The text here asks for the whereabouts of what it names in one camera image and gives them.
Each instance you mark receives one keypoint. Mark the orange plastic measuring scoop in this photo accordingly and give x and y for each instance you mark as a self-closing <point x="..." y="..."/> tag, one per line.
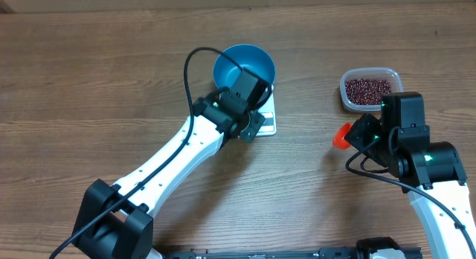
<point x="339" y="140"/>

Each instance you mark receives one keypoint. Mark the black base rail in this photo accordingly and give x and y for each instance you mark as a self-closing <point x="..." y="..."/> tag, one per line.
<point x="369" y="248"/>

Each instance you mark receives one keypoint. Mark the pile of red beans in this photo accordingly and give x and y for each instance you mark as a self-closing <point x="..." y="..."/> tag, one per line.
<point x="367" y="91"/>

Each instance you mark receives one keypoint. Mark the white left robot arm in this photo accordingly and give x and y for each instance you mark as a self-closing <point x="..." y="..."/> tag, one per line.
<point x="116" y="221"/>

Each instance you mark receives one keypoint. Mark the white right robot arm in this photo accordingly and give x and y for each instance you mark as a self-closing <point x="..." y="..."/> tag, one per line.
<point x="436" y="184"/>

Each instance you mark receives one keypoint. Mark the clear plastic bean container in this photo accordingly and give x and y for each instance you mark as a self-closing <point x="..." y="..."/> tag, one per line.
<point x="369" y="73"/>

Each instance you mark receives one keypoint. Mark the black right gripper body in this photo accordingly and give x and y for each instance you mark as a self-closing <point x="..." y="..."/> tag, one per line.
<point x="361" y="130"/>

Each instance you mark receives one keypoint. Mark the white digital kitchen scale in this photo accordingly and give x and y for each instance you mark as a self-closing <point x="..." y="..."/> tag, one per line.
<point x="269" y="127"/>

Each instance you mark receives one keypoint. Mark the blue bowl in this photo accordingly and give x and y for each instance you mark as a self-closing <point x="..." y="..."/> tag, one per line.
<point x="227" y="67"/>

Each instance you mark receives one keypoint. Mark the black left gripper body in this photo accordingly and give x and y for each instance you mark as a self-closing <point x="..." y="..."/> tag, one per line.
<point x="255" y="122"/>

